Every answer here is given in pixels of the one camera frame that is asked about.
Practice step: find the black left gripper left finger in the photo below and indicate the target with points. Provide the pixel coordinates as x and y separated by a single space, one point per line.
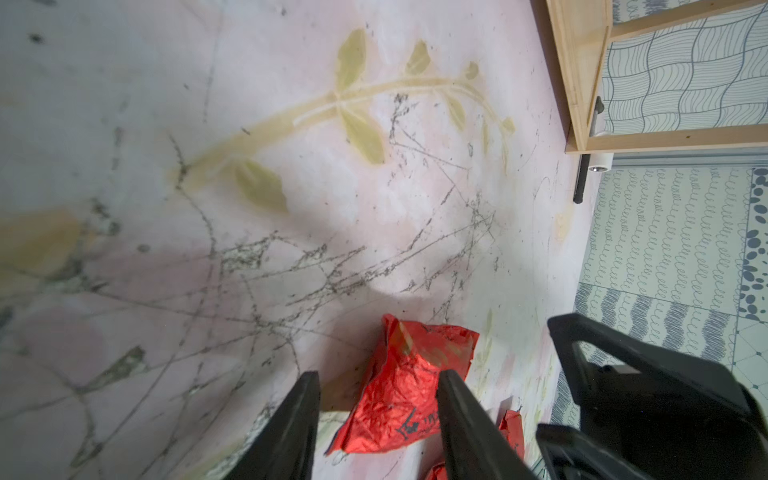
285 447

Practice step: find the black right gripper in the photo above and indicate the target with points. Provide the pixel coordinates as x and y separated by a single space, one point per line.
655 412

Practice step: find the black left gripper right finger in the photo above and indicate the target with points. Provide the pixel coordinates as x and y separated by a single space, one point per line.
473 447

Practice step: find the red tea bag two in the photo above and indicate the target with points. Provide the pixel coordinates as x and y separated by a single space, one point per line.
397 404

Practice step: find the light wooden shelf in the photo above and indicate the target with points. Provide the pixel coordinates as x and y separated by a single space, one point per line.
662 75

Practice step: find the white pipe fitting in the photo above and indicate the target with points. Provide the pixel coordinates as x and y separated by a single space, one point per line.
601 162

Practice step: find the black handled hammer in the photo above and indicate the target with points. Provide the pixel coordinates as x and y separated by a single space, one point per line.
585 159

